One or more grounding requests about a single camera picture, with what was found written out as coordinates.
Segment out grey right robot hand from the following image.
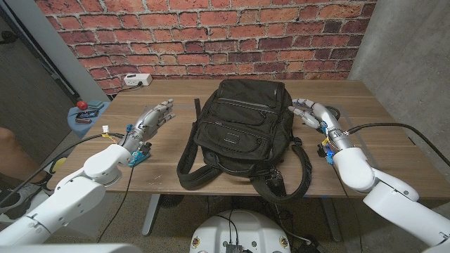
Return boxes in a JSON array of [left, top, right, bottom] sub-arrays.
[[288, 98, 341, 136]]

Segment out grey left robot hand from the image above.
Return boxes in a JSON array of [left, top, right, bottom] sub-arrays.
[[126, 98, 176, 143]]

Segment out teal oval case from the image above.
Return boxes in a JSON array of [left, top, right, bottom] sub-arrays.
[[128, 142, 153, 168]]

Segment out black backpack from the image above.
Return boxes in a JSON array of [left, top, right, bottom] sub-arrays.
[[176, 78, 314, 205]]

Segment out white power strip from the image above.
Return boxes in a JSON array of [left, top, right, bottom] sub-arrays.
[[123, 72, 153, 87]]

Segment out blue round stool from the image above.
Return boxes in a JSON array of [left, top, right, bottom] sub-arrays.
[[67, 100, 110, 138]]

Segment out black ribbed round object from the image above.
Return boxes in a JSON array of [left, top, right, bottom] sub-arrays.
[[160, 194, 186, 209]]

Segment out grey table leg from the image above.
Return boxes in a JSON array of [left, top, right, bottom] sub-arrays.
[[321, 197, 342, 242], [141, 193, 162, 236]]

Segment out yellow black round object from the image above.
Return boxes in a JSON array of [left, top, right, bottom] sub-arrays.
[[52, 156, 68, 173]]

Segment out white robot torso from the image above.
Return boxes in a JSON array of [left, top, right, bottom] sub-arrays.
[[189, 209, 292, 253]]

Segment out person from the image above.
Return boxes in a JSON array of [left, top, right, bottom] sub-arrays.
[[0, 126, 53, 221]]

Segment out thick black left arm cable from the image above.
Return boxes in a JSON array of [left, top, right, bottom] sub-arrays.
[[0, 132, 126, 208]]

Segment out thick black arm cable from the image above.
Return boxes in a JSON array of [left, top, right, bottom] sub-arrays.
[[0, 132, 126, 208], [346, 122, 450, 168]]

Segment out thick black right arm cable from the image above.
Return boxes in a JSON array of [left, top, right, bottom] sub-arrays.
[[346, 122, 450, 168]]

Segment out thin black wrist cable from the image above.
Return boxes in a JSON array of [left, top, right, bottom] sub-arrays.
[[96, 164, 136, 243]]

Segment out brick wall backdrop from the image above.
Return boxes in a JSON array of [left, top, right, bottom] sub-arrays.
[[34, 0, 377, 95]]

